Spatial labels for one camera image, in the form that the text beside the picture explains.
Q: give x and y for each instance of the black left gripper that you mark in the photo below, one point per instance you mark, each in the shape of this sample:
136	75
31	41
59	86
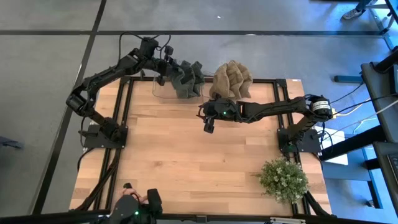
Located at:
161	67

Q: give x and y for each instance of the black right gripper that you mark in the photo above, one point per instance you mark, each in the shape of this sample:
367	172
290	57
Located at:
228	109

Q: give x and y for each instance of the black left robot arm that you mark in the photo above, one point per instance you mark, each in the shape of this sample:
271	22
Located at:
105	73

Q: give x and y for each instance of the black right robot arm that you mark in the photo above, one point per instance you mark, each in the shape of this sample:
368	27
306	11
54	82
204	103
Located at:
273	107

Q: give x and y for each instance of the clear acrylic hat rack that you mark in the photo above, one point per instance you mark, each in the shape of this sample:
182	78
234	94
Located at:
163	93

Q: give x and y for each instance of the clear plastic bin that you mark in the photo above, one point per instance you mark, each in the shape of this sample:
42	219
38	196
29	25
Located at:
206	88

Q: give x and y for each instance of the small green potted plant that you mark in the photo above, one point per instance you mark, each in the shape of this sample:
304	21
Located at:
283	180

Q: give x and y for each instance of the person's hand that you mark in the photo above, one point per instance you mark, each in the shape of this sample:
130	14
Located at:
130	193

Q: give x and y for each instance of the white sheet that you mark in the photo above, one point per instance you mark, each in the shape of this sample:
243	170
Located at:
339	138

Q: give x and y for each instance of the blue desk foot bar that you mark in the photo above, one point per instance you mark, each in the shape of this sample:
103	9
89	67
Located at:
348	79

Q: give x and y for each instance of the black desk crossbeam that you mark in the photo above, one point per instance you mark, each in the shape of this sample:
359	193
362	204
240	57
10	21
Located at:
351	143

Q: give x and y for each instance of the dark floor object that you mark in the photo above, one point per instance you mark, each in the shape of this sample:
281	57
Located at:
9	143

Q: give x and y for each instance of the person's shoe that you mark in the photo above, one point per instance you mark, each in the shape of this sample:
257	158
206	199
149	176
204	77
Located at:
353	14

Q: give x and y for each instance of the dark grey desk top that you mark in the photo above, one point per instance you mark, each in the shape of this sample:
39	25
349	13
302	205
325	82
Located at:
381	165

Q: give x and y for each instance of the black overhead rig beam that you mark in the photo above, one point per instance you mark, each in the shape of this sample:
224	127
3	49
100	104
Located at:
46	217

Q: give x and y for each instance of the black keyboard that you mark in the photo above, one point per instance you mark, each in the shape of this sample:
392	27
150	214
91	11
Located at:
394	168

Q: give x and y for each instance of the blue-grey desk frame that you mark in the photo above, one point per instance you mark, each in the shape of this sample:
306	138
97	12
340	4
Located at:
378	19

